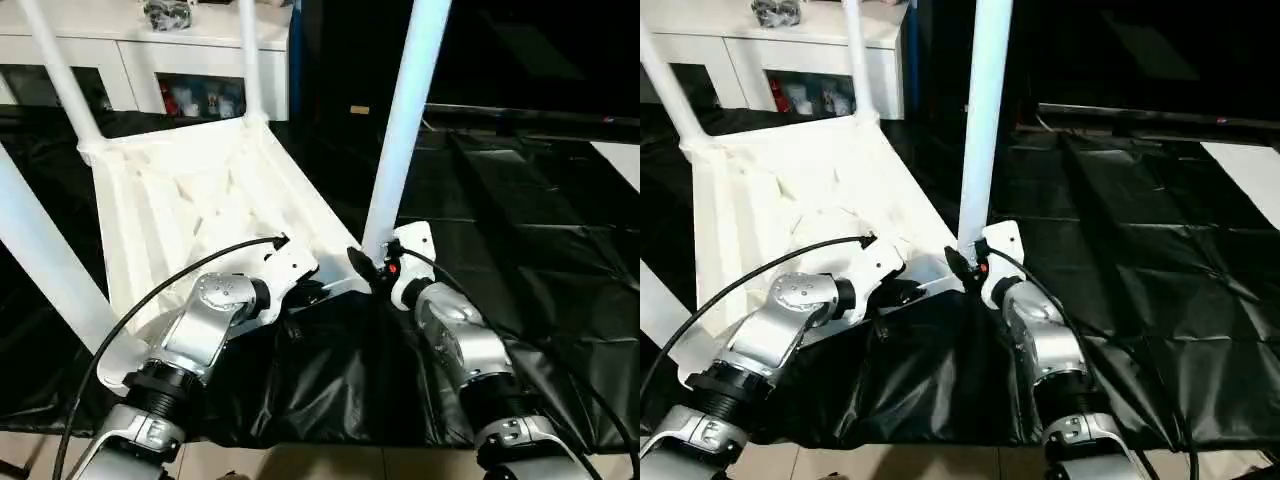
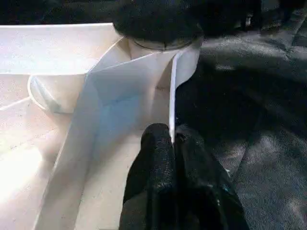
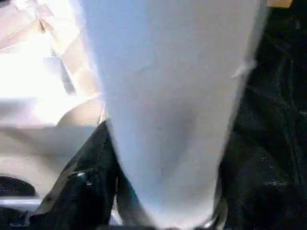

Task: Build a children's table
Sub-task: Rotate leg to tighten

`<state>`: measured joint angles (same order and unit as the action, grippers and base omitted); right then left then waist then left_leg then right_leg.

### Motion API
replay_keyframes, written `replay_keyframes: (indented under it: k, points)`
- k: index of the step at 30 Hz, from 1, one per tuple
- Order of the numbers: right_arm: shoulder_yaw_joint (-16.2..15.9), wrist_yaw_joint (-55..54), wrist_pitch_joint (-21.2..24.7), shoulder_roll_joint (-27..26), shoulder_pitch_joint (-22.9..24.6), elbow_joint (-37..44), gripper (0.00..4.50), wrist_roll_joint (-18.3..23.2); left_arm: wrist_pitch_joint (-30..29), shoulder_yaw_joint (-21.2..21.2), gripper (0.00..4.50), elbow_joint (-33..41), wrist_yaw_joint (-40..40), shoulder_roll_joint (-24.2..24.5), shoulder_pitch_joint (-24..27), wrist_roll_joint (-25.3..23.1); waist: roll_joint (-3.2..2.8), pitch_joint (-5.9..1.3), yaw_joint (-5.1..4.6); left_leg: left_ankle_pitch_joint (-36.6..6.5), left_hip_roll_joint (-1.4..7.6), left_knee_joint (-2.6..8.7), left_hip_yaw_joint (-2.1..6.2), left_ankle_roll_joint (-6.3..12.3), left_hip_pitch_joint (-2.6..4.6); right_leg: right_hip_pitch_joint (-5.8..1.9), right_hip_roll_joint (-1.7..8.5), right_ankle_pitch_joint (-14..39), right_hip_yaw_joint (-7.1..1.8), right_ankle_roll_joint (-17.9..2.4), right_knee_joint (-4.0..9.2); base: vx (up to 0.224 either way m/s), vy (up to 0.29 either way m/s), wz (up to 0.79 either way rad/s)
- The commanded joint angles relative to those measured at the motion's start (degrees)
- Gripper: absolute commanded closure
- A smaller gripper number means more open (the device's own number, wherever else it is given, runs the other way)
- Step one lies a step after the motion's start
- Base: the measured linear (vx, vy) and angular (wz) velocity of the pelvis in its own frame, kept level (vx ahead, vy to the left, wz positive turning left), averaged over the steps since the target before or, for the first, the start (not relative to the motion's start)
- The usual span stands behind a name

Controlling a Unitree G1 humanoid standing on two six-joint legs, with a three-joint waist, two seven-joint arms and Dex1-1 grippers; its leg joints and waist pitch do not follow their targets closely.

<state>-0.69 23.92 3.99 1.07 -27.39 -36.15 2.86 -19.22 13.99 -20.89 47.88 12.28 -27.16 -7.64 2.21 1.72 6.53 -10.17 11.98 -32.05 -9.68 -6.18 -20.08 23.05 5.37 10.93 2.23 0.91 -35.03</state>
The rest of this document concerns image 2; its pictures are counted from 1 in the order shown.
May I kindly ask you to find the white plastic table top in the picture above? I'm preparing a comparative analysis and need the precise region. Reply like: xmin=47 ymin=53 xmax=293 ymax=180
xmin=0 ymin=23 xmax=204 ymax=230

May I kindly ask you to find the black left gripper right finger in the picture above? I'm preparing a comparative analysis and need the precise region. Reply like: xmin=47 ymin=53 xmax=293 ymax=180
xmin=174 ymin=124 xmax=252 ymax=230

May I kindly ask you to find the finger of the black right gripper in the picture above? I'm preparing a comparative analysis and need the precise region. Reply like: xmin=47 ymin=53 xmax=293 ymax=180
xmin=112 ymin=0 xmax=205 ymax=50

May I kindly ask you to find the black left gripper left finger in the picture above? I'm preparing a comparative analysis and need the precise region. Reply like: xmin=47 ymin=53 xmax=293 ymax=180
xmin=120 ymin=123 xmax=177 ymax=230

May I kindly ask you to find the black glossy mat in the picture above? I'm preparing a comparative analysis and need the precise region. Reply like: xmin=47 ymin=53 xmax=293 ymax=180
xmin=0 ymin=0 xmax=307 ymax=230

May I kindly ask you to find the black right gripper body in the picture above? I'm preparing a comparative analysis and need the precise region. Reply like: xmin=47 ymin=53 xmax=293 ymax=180
xmin=203 ymin=0 xmax=265 ymax=32

